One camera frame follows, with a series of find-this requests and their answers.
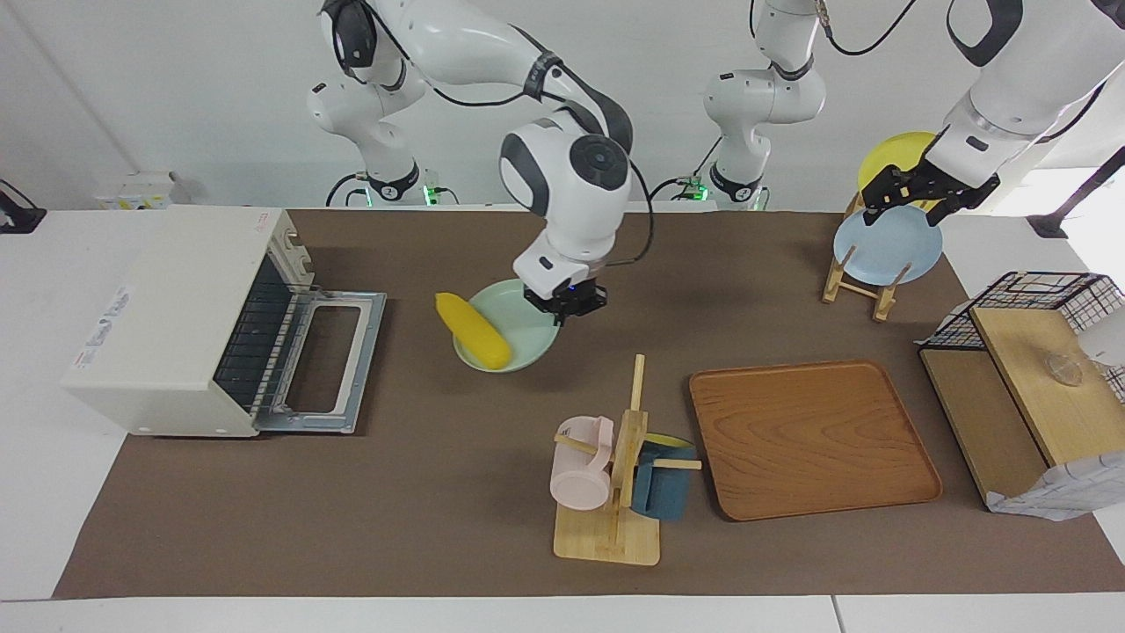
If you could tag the black clamp mount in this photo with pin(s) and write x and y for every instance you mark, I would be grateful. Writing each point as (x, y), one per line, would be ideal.
(18, 215)

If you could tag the clear glass cup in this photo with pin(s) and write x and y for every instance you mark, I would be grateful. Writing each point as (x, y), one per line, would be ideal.
(1063, 369)

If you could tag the white background box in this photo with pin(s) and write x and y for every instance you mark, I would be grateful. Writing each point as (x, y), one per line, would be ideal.
(141, 192)

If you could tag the dark blue mug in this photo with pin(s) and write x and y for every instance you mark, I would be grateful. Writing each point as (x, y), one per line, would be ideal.
(664, 492)

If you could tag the white paper sheet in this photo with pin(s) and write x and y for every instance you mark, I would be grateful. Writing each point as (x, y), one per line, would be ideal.
(1055, 497)

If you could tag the white rounded blurry object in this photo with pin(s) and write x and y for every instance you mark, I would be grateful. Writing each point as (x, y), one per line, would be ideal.
(1107, 338)

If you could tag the brown wooden tray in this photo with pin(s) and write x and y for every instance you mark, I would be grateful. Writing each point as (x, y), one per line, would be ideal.
(809, 440)

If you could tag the black tripod stand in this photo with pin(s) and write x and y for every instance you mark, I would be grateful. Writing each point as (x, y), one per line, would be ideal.
(1081, 193)

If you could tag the green lit base connector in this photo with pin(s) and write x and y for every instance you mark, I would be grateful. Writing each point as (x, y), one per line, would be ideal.
(694, 188)
(435, 193)

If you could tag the mint green plate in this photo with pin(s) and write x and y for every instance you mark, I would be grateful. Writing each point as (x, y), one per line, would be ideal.
(527, 338)

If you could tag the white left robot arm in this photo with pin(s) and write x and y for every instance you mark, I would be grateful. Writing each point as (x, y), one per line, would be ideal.
(1028, 79)

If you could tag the cream toaster oven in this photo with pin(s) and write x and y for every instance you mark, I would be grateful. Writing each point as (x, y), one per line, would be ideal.
(176, 308)

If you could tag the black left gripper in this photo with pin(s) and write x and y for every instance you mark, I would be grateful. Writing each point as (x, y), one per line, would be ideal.
(927, 185)

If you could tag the yellow plate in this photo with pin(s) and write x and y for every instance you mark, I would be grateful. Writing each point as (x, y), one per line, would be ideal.
(896, 154)

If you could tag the yellow corn cob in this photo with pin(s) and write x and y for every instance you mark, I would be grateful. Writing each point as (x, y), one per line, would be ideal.
(475, 332)

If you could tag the wooden dish rack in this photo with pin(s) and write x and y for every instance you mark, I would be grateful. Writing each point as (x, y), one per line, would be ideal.
(839, 280)

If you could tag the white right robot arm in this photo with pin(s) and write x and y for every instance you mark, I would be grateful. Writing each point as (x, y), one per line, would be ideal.
(571, 167)

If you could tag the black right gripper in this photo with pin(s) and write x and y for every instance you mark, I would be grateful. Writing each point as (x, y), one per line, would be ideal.
(567, 299)

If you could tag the brown table mat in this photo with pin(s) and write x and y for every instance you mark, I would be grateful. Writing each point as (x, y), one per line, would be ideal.
(439, 492)

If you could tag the light blue plate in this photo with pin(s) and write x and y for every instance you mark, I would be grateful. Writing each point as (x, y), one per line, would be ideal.
(888, 251)

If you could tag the wooden mug tree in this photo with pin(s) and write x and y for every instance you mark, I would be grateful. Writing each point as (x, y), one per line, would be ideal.
(615, 536)

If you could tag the pink mug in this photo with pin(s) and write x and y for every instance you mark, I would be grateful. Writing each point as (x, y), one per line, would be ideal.
(580, 479)

